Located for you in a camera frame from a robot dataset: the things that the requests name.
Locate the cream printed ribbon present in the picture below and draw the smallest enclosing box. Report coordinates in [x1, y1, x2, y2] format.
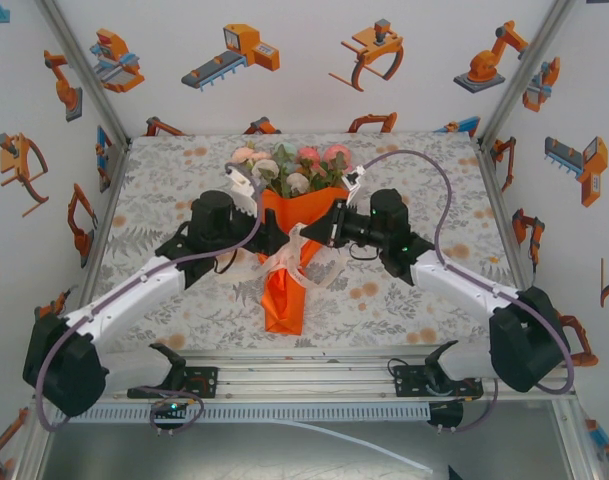
[232, 223, 353, 291]

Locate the peach artificial flower stem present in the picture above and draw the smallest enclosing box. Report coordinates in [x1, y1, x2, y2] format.
[231, 144, 265, 169]

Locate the orange wrapping paper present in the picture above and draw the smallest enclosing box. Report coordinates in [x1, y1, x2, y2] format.
[256, 188, 351, 335]

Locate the pink artificial flower stem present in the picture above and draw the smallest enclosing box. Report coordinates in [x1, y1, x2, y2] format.
[296, 143, 358, 189]

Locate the teal artificial flower stem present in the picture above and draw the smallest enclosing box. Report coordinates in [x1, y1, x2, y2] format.
[272, 142, 298, 174]

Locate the floral patterned table mat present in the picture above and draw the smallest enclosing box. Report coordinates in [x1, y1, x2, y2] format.
[86, 132, 539, 351]

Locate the small circuit board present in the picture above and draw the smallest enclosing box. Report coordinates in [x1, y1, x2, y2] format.
[150, 399, 189, 420]

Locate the grey metal panel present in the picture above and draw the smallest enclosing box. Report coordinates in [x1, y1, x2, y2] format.
[31, 422, 580, 480]

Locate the aluminium table side rail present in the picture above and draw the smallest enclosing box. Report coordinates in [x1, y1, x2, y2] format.
[476, 137, 553, 360]
[78, 139, 133, 281]

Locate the aluminium rail base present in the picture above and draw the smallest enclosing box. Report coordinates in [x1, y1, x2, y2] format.
[31, 348, 578, 404]

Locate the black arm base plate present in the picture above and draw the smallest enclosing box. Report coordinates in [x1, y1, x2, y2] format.
[127, 366, 220, 400]
[392, 363, 485, 400]

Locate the white slotted cable duct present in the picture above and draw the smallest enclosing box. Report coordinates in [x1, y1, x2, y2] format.
[50, 402, 432, 425]

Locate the aluminium frame post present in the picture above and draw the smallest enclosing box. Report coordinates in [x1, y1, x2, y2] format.
[481, 0, 579, 141]
[33, 0, 133, 149]

